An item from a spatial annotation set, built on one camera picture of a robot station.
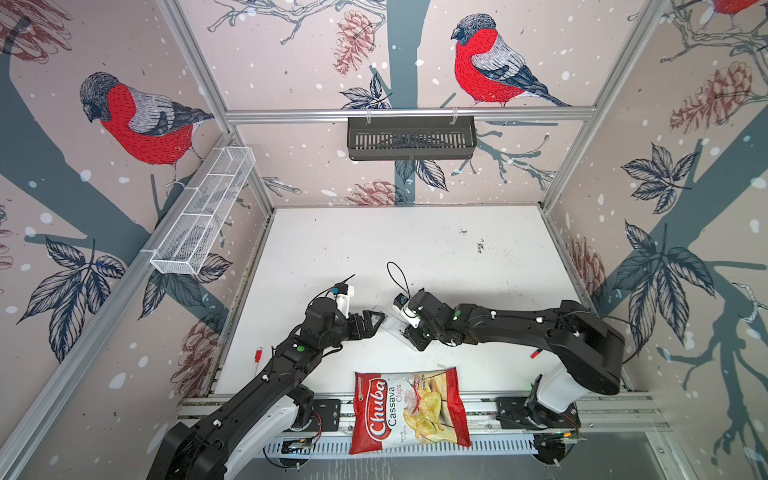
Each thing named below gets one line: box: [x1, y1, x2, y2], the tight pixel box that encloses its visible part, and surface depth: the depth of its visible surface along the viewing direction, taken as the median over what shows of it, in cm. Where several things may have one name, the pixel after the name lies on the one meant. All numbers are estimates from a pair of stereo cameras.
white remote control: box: [380, 314, 416, 349], surface depth 89 cm
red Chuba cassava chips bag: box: [350, 367, 472, 455], surface depth 73 cm
